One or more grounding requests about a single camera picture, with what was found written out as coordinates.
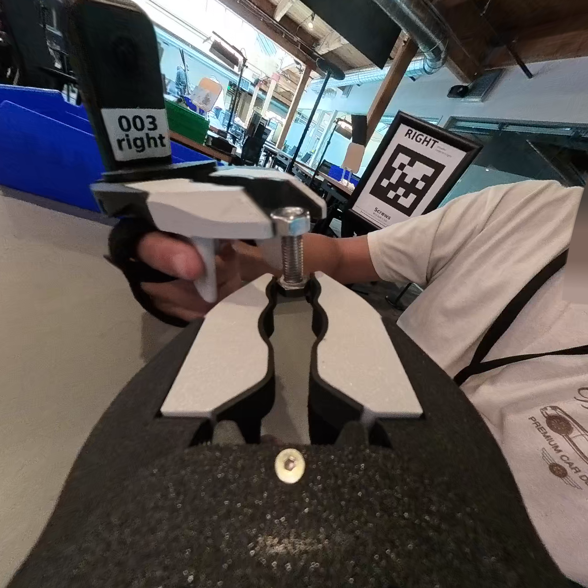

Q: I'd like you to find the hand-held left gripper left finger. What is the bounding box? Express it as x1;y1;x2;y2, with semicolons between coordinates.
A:
161;275;277;443

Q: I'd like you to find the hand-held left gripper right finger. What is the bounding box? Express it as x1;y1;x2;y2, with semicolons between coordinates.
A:
309;271;424;444

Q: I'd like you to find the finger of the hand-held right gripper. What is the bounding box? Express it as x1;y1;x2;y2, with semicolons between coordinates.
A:
212;168;328;222
146;184;278;304

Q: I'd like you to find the silver hex bolt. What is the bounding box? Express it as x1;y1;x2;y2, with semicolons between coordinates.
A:
270;207;312;285

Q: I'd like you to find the person's right forearm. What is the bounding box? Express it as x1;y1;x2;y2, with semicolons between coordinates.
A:
303;231;384;296

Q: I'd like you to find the person's right hand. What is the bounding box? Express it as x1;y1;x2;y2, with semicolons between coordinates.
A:
137;231;283;323

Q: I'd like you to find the green plastic bin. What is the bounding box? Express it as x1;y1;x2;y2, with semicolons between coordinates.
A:
164;98;210;148

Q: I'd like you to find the black framed marker sign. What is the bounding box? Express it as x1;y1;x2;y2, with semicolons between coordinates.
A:
348;110;484;231

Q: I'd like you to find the blue plastic bin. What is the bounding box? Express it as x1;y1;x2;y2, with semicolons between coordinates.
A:
0;83;107;213

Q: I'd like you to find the black disc-top pole stand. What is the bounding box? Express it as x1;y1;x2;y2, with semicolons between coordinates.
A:
294;60;346;159

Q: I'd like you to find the person in white t-shirt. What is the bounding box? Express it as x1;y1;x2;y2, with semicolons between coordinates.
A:
367;180;588;588

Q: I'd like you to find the black hanging screen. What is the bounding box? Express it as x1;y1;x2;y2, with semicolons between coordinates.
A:
301;0;403;70

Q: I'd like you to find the wooden support post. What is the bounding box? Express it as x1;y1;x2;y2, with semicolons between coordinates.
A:
365;34;419;138

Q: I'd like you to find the black lanyard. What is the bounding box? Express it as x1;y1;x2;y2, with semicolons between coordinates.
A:
452;252;588;386

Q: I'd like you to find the silver air duct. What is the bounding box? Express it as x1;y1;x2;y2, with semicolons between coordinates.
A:
310;0;450;95

